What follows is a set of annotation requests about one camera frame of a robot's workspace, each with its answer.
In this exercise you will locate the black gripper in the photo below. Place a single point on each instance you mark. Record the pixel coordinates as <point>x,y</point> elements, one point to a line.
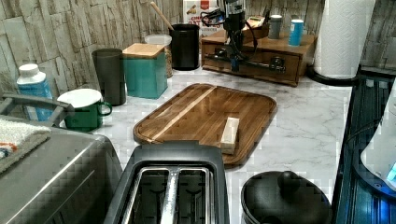
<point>234,14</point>

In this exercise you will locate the wooden drawer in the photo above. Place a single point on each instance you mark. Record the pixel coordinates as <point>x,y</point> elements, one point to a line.
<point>273,66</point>

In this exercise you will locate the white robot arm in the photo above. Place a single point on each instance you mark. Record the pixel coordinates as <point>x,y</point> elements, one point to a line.
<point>306,134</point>

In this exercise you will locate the wooden drawer cabinet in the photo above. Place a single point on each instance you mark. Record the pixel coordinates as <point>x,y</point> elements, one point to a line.
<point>305,49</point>

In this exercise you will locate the wooden tea bag tray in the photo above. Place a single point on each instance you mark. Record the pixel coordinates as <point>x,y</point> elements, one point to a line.
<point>258,28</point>

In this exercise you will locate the cinnamon oat bites box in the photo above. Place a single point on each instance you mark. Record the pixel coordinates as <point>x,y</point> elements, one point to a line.
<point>194,10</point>

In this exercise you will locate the grey shaker white cap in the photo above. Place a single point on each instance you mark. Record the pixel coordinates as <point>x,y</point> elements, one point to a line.
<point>275,23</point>

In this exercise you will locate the black utensil holder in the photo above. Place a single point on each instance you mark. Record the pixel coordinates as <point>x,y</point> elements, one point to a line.
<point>185,46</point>

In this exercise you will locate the blue shaker white cap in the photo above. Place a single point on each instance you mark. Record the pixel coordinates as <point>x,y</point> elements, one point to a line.
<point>296,32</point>

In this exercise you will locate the clear plastic lidded jar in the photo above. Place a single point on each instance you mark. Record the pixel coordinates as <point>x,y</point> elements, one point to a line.
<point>164,40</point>

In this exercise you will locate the wooden spoon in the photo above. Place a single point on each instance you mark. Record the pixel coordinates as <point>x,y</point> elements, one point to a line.
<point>166,21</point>

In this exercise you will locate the teal canister wooden lid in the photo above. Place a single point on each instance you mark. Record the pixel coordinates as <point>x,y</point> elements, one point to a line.
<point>145,70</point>

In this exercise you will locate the wooden cutting board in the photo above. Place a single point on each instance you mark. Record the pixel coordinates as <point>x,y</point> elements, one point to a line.
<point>200,112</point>

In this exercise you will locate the white paper towel roll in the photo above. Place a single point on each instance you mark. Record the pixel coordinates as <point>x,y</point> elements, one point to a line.
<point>341,38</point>

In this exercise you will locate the butter stick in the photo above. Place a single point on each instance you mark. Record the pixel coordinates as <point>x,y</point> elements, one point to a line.
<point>229,135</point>

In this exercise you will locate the dark grey tumbler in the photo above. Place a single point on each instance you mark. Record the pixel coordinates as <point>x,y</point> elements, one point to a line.
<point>109,70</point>

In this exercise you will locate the green mug white lid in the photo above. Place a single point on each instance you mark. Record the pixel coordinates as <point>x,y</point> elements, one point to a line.
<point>89,106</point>

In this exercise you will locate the black two-slot toaster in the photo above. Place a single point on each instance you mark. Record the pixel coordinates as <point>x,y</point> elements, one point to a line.
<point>176,182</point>

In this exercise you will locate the black round lidded pot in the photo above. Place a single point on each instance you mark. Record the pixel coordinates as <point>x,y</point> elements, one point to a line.
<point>284,198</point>

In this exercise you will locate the blue bottle white cap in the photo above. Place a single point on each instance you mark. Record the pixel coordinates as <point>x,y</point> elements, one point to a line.
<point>34,82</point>

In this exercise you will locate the silver toaster oven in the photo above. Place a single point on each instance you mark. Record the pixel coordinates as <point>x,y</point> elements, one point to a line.
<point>68,179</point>

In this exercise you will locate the white striped kitchen towel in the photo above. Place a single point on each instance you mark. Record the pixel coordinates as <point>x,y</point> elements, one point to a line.
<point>17,139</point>

